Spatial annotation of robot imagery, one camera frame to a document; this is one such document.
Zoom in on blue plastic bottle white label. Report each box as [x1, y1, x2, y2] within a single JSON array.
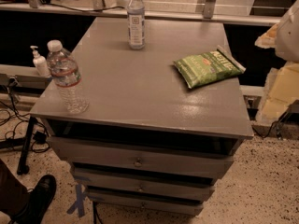
[[127, 0, 145, 49]]

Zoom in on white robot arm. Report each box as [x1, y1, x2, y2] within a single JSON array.
[[255, 0, 299, 63]]

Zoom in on clear water bottle red label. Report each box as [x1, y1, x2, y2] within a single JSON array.
[[47, 40, 89, 114]]

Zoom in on white pump dispenser bottle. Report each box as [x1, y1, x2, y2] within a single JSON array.
[[30, 46, 50, 77]]

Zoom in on grey drawer cabinet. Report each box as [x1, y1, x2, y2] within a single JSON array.
[[29, 16, 255, 217]]

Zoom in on top grey drawer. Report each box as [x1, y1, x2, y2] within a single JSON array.
[[49, 136, 234, 179]]

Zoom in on grey drawer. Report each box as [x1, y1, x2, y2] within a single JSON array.
[[87, 189, 203, 216], [49, 136, 234, 179], [71, 167, 215, 201]]

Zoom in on green chip bag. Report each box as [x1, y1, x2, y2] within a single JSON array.
[[174, 46, 246, 89]]

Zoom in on middle grey drawer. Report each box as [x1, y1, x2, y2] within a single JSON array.
[[71, 167, 215, 201]]

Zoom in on bottom grey drawer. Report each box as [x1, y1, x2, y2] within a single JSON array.
[[87, 189, 203, 216]]

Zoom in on blue tape cross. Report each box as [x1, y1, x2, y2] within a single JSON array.
[[66, 182, 93, 218]]

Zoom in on black metal stand leg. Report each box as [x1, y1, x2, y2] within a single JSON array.
[[17, 117, 36, 175]]

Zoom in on black shoe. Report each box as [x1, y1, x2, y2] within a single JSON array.
[[9, 175, 56, 224]]

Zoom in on brown trouser leg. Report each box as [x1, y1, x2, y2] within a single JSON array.
[[0, 160, 29, 217]]

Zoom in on black floor cables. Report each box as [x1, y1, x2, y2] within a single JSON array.
[[0, 87, 50, 154]]

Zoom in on black cable on shelf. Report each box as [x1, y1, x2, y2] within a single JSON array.
[[40, 0, 126, 13]]

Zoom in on grey metal rail shelf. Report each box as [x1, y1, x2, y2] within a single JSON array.
[[1, 0, 280, 26]]

